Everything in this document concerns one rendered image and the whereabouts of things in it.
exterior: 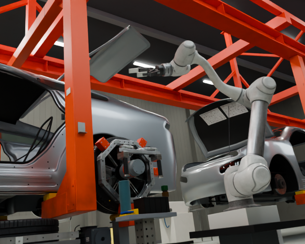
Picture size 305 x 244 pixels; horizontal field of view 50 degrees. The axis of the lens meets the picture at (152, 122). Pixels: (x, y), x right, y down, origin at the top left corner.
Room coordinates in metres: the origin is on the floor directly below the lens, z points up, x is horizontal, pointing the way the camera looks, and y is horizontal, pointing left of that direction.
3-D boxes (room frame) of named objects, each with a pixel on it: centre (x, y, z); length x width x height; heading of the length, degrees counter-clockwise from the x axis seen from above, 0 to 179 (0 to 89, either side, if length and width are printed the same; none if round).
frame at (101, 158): (2.78, 0.27, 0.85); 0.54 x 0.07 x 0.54; 130
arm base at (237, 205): (2.14, -0.51, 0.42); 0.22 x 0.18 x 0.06; 137
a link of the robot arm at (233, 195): (2.12, -0.50, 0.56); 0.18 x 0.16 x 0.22; 14
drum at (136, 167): (2.73, 0.22, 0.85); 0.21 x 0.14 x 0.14; 40
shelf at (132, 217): (2.44, 0.12, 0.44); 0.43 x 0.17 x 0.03; 130
